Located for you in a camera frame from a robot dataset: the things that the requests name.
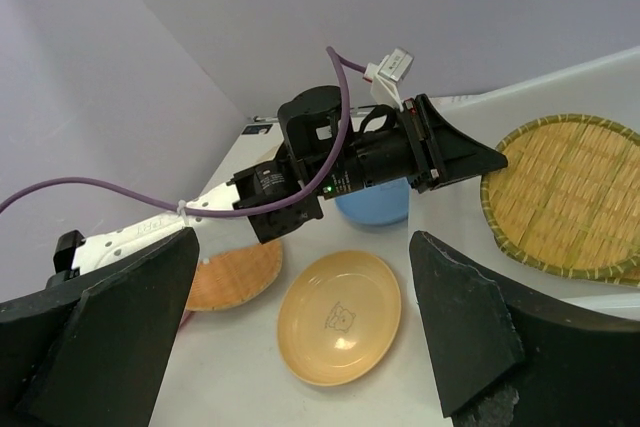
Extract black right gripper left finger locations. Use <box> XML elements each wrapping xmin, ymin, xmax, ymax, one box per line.
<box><xmin>1</xmin><ymin>229</ymin><xmax>199</xmax><ymax>426</ymax></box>

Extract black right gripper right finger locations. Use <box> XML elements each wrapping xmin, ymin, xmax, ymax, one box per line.
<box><xmin>409</xmin><ymin>231</ymin><xmax>639</xmax><ymax>426</ymax></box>

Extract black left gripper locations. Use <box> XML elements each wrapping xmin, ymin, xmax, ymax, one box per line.
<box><xmin>327</xmin><ymin>94</ymin><xmax>508</xmax><ymax>199</ymax></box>

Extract round bamboo woven plate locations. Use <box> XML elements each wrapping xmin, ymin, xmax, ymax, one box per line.
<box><xmin>480</xmin><ymin>114</ymin><xmax>639</xmax><ymax>287</ymax></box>

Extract orange woven basket plate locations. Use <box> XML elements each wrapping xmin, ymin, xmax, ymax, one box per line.
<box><xmin>185</xmin><ymin>240</ymin><xmax>283</xmax><ymax>312</ymax></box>

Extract orange bear plate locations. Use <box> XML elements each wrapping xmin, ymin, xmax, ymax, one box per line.
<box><xmin>277</xmin><ymin>250</ymin><xmax>402</xmax><ymax>387</ymax></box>

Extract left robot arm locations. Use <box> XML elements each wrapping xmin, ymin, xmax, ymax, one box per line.
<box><xmin>53</xmin><ymin>86</ymin><xmax>508</xmax><ymax>280</ymax></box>

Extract blue plastic plate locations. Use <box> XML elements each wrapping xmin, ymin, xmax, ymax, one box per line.
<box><xmin>335</xmin><ymin>178</ymin><xmax>409</xmax><ymax>227</ymax></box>

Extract small dark label sticker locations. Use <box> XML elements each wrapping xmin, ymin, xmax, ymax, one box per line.
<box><xmin>242</xmin><ymin>124</ymin><xmax>273</xmax><ymax>135</ymax></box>

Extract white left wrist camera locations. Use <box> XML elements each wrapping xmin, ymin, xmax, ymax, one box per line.
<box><xmin>363</xmin><ymin>48</ymin><xmax>414</xmax><ymax>112</ymax></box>

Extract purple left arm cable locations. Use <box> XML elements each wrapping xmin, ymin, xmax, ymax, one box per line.
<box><xmin>0</xmin><ymin>45</ymin><xmax>371</xmax><ymax>221</ymax></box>

